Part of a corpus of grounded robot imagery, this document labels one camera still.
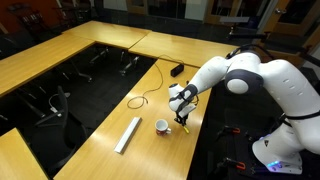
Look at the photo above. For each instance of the black robot stand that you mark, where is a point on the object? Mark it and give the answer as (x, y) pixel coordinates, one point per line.
(226, 146)

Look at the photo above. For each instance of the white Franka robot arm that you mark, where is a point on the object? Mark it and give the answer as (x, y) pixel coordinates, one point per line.
(286, 86)

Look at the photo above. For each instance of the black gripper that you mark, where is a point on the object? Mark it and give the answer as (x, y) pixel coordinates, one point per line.
(181, 117)

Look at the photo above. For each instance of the black mesh office chair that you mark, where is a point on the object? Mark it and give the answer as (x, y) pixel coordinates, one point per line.
(60, 133)

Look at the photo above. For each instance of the wooden conference table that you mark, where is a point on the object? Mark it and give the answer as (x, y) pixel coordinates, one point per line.
(16, 156)
(180, 48)
(33, 60)
(106, 33)

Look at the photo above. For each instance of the black power adapter box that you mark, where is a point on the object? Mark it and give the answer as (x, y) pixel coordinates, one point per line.
(177, 70)

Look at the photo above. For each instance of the white and red mug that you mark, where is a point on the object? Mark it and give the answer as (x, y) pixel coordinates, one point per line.
(161, 126)

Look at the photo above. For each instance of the yellow-green marker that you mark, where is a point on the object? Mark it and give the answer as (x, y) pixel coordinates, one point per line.
(186, 130)

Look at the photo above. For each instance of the orange-tipped black clamp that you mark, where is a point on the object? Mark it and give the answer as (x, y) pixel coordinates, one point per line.
(240, 165)
(235, 130)

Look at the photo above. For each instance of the long silver metal bar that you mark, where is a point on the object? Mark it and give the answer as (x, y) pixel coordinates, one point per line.
(128, 135)

